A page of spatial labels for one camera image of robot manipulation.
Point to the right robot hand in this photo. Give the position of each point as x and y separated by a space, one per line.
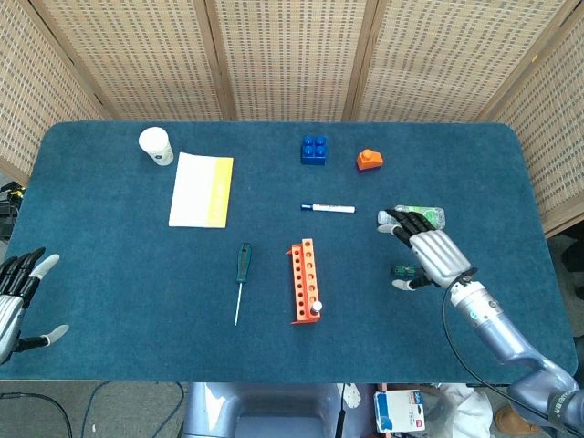
438 251

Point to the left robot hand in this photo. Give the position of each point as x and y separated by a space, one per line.
9 315

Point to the green black striped screwdriver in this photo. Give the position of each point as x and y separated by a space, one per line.
402 270

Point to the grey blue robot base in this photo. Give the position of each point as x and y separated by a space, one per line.
274 406

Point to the orange test tube rack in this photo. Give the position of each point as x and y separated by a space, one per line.
302 315

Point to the clear green label bottle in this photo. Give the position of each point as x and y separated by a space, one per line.
432 213

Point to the black yellow floor equipment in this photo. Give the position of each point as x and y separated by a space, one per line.
9 214

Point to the blue felt table cover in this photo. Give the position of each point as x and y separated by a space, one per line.
114 283

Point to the orange purple building block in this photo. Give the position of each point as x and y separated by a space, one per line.
370 160

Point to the white blue marker pen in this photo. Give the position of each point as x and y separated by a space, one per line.
333 208

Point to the blue building block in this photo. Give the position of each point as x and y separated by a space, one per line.
312 156

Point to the white cloth bundle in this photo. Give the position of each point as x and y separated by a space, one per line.
461 410

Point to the white blue cardboard box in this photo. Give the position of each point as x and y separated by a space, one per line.
397 410

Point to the brown boot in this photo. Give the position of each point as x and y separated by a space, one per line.
511 420

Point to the teal black long screwdriver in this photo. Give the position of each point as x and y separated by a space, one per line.
244 262

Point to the white yellow booklet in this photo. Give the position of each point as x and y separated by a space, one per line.
191 191

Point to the white floral paper cup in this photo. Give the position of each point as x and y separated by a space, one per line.
155 143

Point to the woven wooden folding screen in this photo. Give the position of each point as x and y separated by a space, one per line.
292 59

